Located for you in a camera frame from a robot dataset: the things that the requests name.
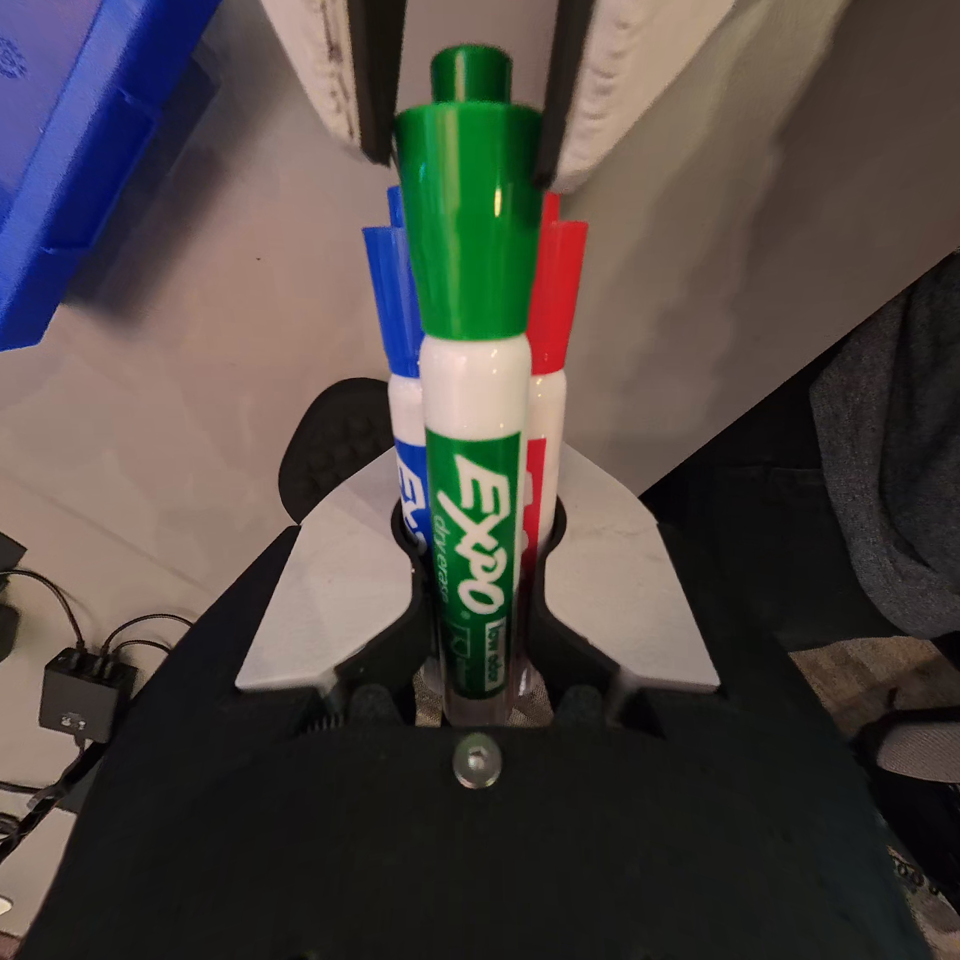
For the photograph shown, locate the black charging hub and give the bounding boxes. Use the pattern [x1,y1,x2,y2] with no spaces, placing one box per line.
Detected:
[37,651,141,745]

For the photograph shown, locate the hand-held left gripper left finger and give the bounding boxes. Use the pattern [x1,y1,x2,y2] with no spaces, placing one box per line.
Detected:
[234,453,435,706]

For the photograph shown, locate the black cable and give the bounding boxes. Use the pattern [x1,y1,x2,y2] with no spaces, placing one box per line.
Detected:
[0,568,102,661]
[101,611,196,661]

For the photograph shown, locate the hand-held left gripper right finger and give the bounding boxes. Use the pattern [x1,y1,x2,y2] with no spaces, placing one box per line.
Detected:
[527,448,723,706]

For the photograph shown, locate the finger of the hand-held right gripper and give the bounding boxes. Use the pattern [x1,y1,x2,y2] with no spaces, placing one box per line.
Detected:
[531,0,740,195]
[258,0,406,168]

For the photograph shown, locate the blue plastic bin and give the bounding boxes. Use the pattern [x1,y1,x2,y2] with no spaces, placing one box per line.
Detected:
[0,0,226,354]

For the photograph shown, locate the blue dry-erase marker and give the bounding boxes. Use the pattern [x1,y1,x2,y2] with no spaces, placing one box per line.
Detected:
[362,186,432,560]

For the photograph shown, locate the red dry-erase marker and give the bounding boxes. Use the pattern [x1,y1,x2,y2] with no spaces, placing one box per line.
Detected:
[522,191,588,579]

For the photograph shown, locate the green dry-erase marker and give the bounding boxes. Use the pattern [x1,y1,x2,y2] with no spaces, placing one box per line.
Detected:
[393,45,549,729]

